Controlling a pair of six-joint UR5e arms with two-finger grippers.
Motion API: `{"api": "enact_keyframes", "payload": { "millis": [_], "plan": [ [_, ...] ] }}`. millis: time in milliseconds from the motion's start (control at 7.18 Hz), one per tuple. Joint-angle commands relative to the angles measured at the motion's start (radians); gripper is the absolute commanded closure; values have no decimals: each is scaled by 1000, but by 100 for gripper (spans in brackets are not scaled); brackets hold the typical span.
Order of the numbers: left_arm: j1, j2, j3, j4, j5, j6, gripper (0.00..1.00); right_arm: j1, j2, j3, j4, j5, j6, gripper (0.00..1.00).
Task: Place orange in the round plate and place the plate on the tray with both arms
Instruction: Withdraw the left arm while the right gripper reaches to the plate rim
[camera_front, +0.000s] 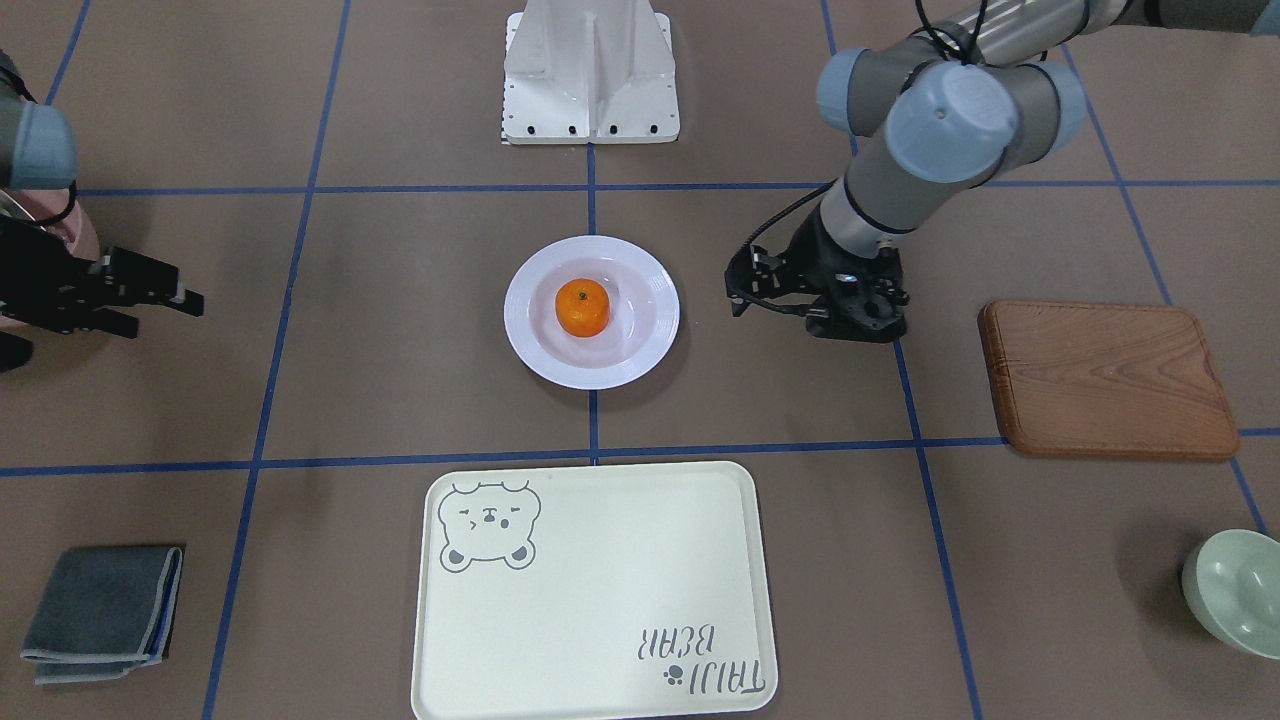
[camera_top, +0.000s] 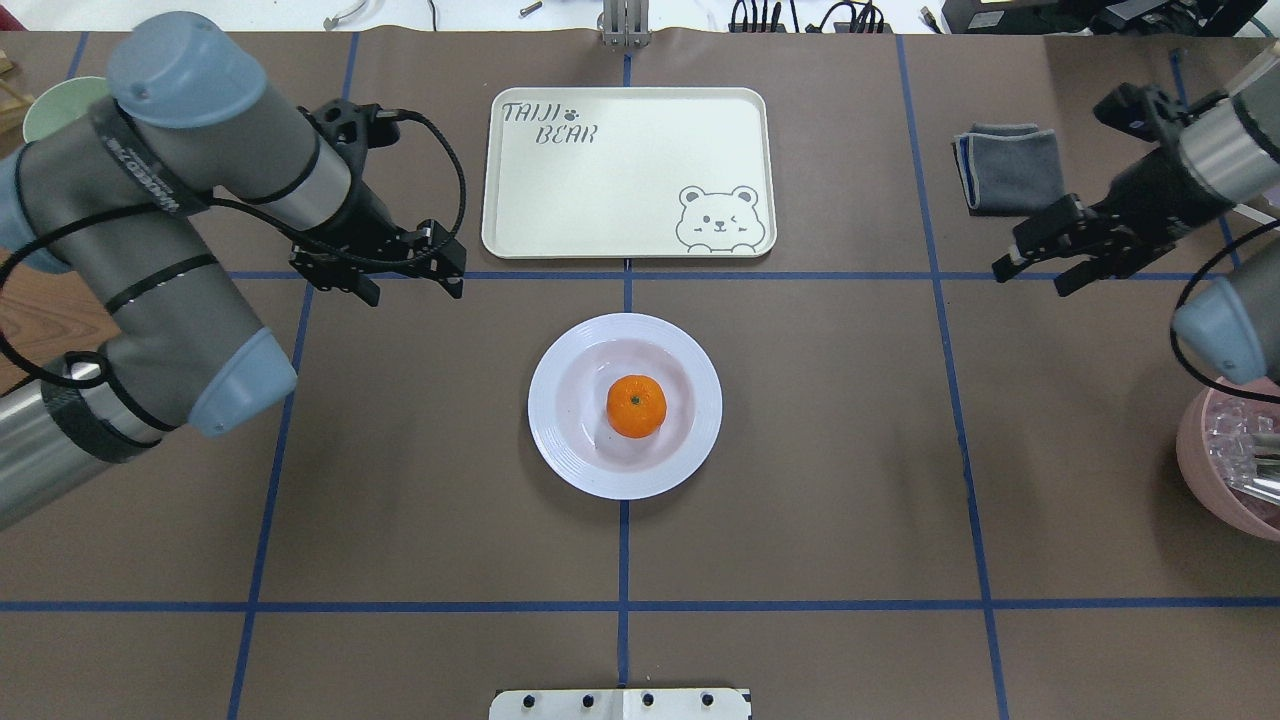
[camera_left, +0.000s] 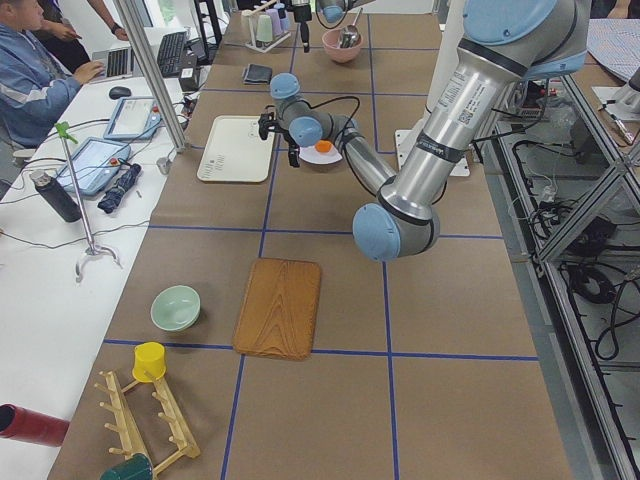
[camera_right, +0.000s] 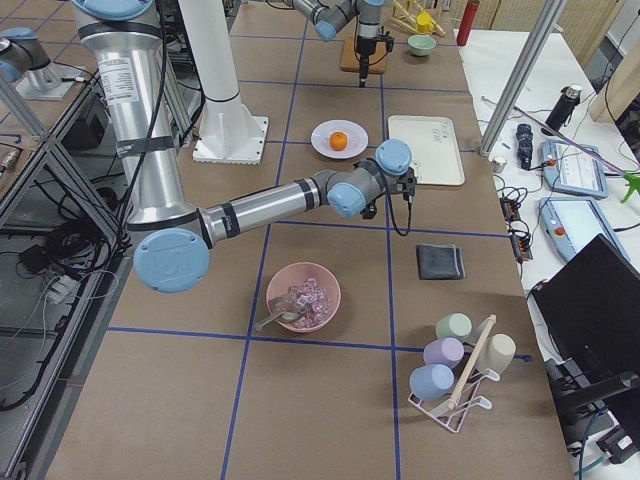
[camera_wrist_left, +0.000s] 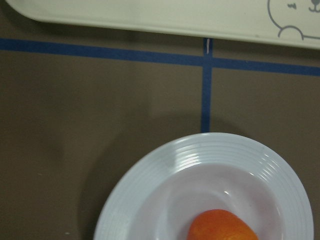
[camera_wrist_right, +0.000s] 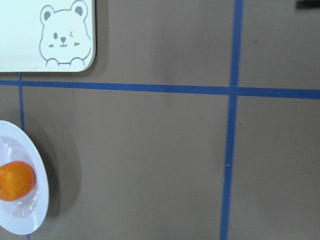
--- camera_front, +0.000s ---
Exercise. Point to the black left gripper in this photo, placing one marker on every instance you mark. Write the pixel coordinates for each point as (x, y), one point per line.
(808, 252)

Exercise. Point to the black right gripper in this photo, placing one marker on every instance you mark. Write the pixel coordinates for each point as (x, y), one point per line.
(38, 275)

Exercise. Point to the orange mandarin fruit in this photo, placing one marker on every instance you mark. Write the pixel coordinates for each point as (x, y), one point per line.
(583, 307)

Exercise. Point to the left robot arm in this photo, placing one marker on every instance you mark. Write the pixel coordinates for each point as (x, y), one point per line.
(957, 103)

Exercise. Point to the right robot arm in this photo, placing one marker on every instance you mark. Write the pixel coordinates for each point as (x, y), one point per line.
(39, 152)

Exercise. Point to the cream bear tray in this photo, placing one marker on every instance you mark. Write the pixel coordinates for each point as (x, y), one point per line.
(593, 593)

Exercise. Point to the pink bowl with ice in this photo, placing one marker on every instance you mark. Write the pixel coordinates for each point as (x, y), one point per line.
(23, 259)

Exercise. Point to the white round plate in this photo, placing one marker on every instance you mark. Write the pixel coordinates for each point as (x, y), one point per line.
(645, 311)

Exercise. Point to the folded grey cloth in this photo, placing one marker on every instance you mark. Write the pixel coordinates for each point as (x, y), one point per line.
(105, 612)

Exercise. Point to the light green bowl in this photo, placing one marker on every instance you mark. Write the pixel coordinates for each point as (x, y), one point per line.
(1230, 582)

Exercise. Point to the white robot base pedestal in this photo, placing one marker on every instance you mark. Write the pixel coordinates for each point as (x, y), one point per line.
(580, 72)

